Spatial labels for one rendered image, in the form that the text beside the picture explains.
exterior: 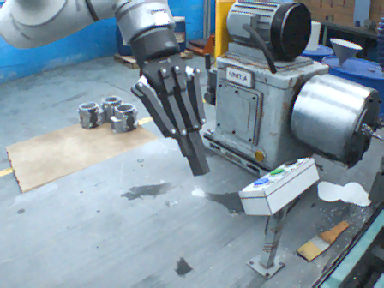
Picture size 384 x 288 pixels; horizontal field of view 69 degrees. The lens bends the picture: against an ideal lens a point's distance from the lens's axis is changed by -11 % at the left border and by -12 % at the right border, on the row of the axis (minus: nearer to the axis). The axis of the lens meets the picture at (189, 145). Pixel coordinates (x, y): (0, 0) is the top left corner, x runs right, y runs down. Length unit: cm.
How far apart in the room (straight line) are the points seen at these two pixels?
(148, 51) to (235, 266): 54
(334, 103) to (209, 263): 53
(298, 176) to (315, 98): 34
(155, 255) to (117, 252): 10
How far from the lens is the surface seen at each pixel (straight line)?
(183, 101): 51
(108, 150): 257
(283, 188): 60
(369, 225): 82
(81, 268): 82
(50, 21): 52
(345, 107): 88
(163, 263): 80
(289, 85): 94
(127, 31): 51
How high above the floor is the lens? 142
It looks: 30 degrees down
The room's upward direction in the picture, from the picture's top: straight up
